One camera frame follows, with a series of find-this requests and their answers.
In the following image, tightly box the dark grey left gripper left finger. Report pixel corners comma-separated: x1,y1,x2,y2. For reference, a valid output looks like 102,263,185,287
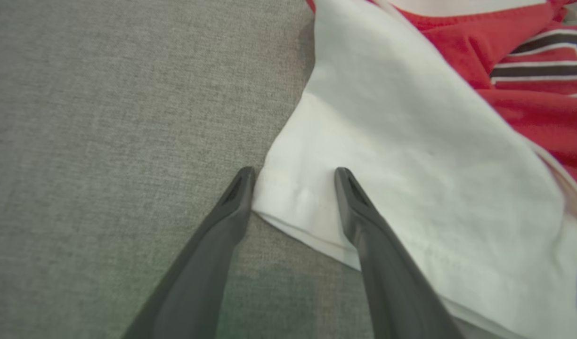
121,166,256,339

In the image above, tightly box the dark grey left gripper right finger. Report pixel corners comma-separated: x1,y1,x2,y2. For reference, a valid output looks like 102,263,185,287
334,167,465,339

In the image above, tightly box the red and white jersey shirt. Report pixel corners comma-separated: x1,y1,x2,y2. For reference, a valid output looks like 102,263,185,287
251,0,577,339

